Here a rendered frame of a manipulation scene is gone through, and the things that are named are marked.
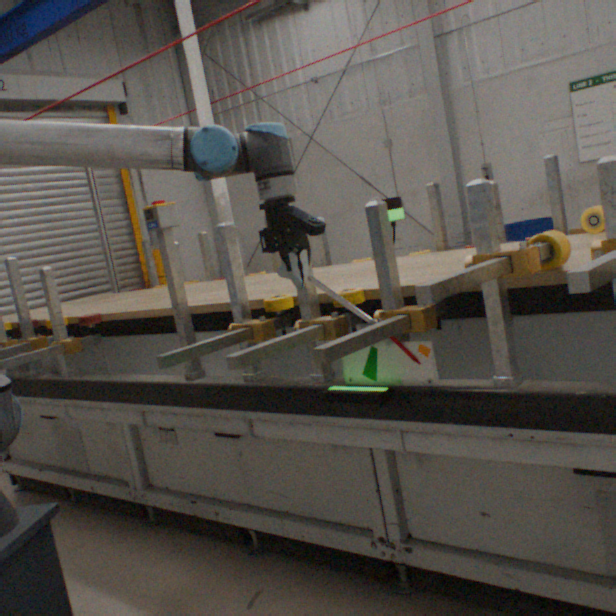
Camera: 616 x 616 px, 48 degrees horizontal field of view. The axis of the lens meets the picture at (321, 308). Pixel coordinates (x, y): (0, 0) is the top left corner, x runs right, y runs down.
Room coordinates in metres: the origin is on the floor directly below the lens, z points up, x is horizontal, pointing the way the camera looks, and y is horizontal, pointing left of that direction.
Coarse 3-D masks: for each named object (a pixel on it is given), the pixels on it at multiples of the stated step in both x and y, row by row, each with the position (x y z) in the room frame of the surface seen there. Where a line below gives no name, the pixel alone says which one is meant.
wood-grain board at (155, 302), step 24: (576, 240) 1.99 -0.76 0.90; (360, 264) 2.64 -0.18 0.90; (408, 264) 2.24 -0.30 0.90; (432, 264) 2.08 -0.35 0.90; (456, 264) 1.95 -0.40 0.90; (576, 264) 1.47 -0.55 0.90; (192, 288) 3.09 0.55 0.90; (216, 288) 2.80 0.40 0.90; (264, 288) 2.36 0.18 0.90; (288, 288) 2.19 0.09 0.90; (336, 288) 1.91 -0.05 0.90; (408, 288) 1.67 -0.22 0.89; (480, 288) 1.54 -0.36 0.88; (48, 312) 3.32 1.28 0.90; (72, 312) 2.99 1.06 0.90; (96, 312) 2.72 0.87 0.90; (120, 312) 2.51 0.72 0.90; (144, 312) 2.41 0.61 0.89; (168, 312) 2.32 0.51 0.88; (192, 312) 2.24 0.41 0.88
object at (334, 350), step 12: (444, 300) 1.58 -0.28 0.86; (444, 312) 1.57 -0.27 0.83; (384, 324) 1.40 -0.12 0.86; (396, 324) 1.43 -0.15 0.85; (408, 324) 1.47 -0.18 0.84; (348, 336) 1.34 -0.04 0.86; (360, 336) 1.34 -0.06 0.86; (372, 336) 1.37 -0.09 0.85; (384, 336) 1.40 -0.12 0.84; (324, 348) 1.26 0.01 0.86; (336, 348) 1.29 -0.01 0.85; (348, 348) 1.31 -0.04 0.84; (360, 348) 1.34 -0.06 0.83; (324, 360) 1.27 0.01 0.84
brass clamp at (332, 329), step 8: (312, 320) 1.67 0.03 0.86; (320, 320) 1.64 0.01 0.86; (328, 320) 1.63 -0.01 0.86; (336, 320) 1.62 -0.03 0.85; (344, 320) 1.64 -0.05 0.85; (296, 328) 1.70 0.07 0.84; (328, 328) 1.63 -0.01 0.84; (336, 328) 1.62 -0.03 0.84; (344, 328) 1.64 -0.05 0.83; (328, 336) 1.63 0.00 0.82; (336, 336) 1.62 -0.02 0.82
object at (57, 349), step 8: (88, 336) 2.56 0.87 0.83; (96, 336) 2.57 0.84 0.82; (88, 344) 2.55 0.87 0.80; (96, 344) 2.58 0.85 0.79; (32, 352) 2.39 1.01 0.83; (40, 352) 2.41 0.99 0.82; (48, 352) 2.43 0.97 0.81; (56, 352) 2.45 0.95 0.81; (0, 360) 2.33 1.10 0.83; (8, 360) 2.33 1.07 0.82; (16, 360) 2.35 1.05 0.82; (24, 360) 2.37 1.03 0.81; (32, 360) 2.39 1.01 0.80; (0, 368) 2.30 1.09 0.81
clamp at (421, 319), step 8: (432, 304) 1.48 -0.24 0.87; (376, 312) 1.54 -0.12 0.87; (384, 312) 1.51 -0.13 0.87; (392, 312) 1.50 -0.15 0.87; (400, 312) 1.48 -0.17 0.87; (408, 312) 1.47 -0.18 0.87; (416, 312) 1.46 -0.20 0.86; (424, 312) 1.45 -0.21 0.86; (432, 312) 1.48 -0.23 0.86; (384, 320) 1.52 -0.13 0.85; (416, 320) 1.46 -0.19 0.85; (424, 320) 1.45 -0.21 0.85; (432, 320) 1.47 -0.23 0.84; (416, 328) 1.46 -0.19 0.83; (424, 328) 1.45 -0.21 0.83; (432, 328) 1.47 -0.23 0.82
